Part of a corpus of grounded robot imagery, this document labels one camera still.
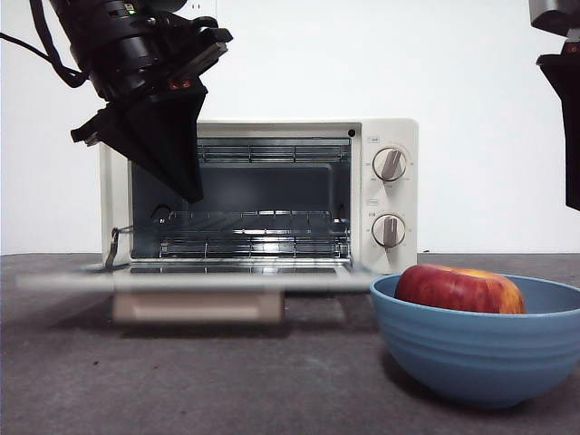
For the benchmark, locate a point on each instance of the blue ribbed bowl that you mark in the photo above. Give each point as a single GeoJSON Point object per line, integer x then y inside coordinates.
{"type": "Point", "coordinates": [471, 353]}

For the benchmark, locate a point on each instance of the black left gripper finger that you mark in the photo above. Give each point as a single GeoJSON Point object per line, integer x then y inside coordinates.
{"type": "Point", "coordinates": [176, 136]}
{"type": "Point", "coordinates": [131, 140]}

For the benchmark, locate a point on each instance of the large beige oven knob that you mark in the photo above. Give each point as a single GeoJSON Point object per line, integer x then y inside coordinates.
{"type": "Point", "coordinates": [389, 164]}

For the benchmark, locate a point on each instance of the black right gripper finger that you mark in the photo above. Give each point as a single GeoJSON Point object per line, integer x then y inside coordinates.
{"type": "Point", "coordinates": [572, 136]}

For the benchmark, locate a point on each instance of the cream toaster oven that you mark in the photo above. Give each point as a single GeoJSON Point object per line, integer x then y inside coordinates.
{"type": "Point", "coordinates": [389, 131]}

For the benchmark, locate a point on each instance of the red apple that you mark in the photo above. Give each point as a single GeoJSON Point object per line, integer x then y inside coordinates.
{"type": "Point", "coordinates": [453, 290]}

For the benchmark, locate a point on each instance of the small beige oven knob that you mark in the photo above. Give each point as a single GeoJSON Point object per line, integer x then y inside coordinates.
{"type": "Point", "coordinates": [389, 230]}

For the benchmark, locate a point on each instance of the pale grey camera box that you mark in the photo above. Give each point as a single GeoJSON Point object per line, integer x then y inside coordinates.
{"type": "Point", "coordinates": [553, 13]}

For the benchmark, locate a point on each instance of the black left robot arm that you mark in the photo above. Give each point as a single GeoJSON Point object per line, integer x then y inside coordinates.
{"type": "Point", "coordinates": [113, 50]}

